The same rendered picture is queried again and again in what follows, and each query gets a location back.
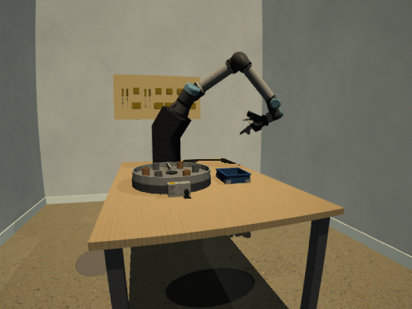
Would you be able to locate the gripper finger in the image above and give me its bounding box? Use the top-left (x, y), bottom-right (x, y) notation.
top-left (243, 116), bottom-right (256, 124)
top-left (240, 125), bottom-right (252, 135)

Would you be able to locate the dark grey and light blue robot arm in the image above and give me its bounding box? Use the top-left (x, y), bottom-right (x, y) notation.
top-left (169, 51), bottom-right (283, 122)

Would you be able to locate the blue rectangular crate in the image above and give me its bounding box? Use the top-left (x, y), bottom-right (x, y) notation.
top-left (216, 168), bottom-right (251, 184)

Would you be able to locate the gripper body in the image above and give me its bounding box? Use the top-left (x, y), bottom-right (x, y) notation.
top-left (250, 115), bottom-right (269, 132)

